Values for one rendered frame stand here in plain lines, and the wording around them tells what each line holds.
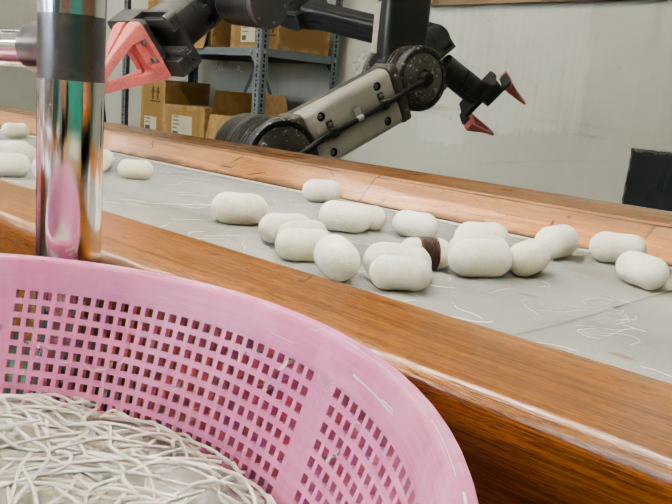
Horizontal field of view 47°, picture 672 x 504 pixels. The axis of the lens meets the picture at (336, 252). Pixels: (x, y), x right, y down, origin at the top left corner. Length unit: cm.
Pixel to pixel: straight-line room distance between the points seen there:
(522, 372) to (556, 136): 256
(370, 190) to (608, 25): 208
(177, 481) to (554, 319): 21
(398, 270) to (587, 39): 239
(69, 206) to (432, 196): 41
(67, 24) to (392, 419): 18
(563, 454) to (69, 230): 19
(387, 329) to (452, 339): 2
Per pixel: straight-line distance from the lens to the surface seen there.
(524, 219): 60
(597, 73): 271
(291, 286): 27
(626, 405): 20
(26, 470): 21
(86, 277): 27
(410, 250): 39
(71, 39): 28
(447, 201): 64
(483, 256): 42
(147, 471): 21
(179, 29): 85
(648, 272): 46
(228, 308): 24
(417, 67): 131
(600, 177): 268
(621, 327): 37
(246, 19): 86
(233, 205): 52
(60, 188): 29
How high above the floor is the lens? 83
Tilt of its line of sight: 11 degrees down
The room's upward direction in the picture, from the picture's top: 5 degrees clockwise
